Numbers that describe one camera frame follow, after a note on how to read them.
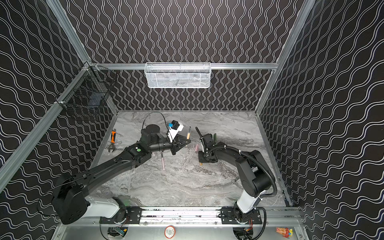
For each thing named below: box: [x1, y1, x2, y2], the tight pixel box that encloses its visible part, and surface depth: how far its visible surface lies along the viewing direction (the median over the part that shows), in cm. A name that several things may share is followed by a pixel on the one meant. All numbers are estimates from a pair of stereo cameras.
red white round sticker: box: [164, 225, 176, 239], surface depth 70 cm
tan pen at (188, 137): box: [186, 125, 192, 140], surface depth 70 cm
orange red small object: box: [275, 227, 294, 239], surface depth 70 cm
